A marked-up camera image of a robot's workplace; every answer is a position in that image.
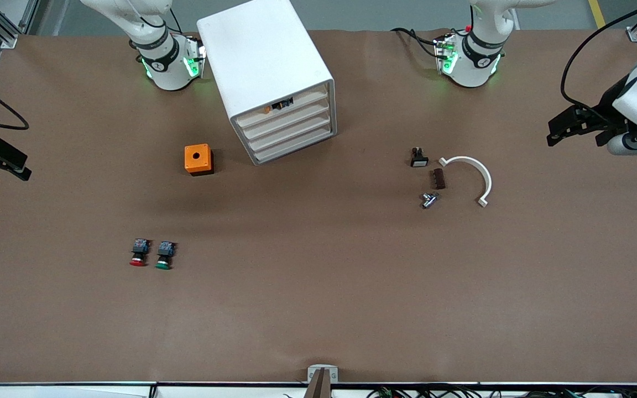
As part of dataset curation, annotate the black left arm base cable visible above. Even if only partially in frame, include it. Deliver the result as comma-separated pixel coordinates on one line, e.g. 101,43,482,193
390,27,442,59

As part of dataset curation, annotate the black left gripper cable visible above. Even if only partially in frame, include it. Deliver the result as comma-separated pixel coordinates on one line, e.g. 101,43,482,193
560,0,637,109

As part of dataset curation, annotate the green push button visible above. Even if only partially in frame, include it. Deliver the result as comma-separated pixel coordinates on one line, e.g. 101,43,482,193
155,241,177,271

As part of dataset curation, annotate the silver camera post bracket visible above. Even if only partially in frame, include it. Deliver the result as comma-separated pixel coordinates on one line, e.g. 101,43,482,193
306,364,339,398

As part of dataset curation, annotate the red push button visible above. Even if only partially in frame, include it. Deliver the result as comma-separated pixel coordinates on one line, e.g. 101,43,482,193
129,238,152,268

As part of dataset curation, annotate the white drawer cabinet housing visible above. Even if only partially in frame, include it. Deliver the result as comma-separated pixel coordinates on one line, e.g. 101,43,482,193
196,0,337,166

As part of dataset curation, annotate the orange box with black base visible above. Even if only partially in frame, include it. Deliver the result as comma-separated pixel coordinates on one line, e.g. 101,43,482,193
184,144,215,177

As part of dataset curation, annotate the white curved plastic bracket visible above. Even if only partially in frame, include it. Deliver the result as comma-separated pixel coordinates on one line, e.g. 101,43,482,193
438,156,493,208

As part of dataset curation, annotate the black cable bundle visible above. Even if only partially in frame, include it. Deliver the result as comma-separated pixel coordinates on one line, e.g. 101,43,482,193
367,384,637,398

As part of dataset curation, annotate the white table edge rail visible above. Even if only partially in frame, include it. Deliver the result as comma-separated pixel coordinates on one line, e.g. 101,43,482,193
0,381,637,398

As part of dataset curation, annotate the white plastic drawer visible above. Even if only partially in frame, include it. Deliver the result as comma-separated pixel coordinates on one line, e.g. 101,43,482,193
239,99,332,140
234,87,331,129
250,124,336,164
245,112,334,153

